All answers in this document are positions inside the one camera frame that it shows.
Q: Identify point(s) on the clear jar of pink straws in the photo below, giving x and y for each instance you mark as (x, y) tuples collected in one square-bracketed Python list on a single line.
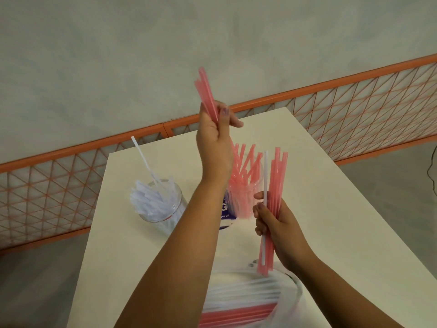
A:
[(245, 170)]

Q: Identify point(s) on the person's right forearm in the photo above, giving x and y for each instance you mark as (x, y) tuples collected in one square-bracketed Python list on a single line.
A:
[(345, 297)]

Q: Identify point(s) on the handful of pink straws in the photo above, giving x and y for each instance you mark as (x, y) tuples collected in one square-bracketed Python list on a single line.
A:
[(206, 92)]

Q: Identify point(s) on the person's right hand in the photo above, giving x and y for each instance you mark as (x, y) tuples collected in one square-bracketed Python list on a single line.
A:
[(290, 235)]

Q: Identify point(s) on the long white drinking straw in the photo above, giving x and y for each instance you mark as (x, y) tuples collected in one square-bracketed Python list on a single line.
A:
[(141, 153)]

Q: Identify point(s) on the round purple sticker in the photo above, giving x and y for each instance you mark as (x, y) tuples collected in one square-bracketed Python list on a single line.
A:
[(225, 208)]

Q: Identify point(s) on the bundle of straws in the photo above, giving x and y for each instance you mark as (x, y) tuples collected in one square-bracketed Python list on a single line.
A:
[(274, 181)]

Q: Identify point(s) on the clear jar with white straws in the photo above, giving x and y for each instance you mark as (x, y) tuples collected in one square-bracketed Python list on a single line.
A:
[(179, 204)]

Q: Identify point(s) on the person's left hand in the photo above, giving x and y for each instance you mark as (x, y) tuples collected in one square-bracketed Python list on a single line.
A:
[(213, 150)]

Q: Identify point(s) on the person's left forearm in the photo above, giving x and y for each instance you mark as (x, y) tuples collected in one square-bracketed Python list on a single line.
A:
[(170, 269)]

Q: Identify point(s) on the orange lattice fence panel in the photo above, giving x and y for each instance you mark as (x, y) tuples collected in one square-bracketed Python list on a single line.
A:
[(307, 90), (85, 146)]

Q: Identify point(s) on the clear jar with pink straws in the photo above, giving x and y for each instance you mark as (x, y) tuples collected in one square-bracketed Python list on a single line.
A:
[(239, 201)]

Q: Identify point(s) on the pile of mixed straws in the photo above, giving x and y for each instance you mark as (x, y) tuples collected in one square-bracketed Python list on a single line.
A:
[(239, 297)]

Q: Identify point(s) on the clear plastic bag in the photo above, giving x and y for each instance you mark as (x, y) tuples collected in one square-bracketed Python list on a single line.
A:
[(290, 304)]

